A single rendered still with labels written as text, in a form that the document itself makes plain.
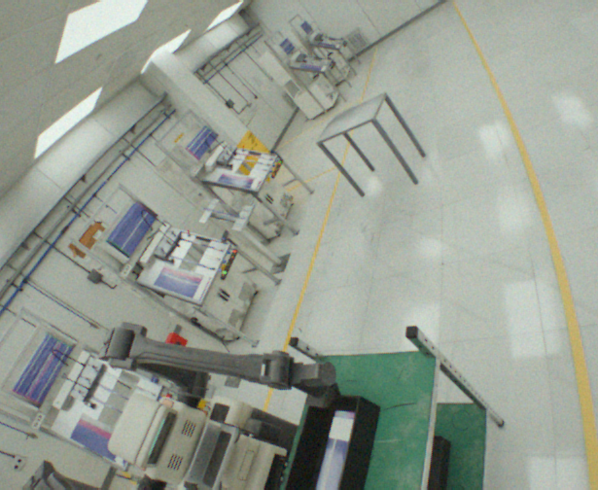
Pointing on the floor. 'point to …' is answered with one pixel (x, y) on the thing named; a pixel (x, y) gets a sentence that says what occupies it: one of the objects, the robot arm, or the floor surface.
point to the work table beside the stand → (340, 124)
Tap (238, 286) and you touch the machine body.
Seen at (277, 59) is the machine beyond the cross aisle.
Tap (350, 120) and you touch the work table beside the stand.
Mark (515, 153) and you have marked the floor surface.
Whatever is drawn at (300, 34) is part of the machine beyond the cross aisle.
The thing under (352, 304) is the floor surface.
